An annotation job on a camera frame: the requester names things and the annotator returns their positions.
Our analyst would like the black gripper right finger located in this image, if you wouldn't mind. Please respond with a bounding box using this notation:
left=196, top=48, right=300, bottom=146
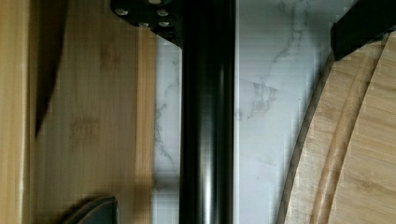
left=331, top=0, right=396, bottom=61

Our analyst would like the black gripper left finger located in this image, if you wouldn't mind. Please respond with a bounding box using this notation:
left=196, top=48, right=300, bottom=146
left=59, top=196, right=119, bottom=224

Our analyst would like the small bamboo board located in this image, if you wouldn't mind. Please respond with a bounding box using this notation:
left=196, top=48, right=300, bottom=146
left=1, top=0, right=156, bottom=224

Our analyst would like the large bamboo cutting board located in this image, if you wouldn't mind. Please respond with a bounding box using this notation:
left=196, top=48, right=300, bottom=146
left=276, top=33, right=396, bottom=224

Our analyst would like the black cooking pot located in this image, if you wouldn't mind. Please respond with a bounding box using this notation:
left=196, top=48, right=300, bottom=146
left=110, top=0, right=236, bottom=224

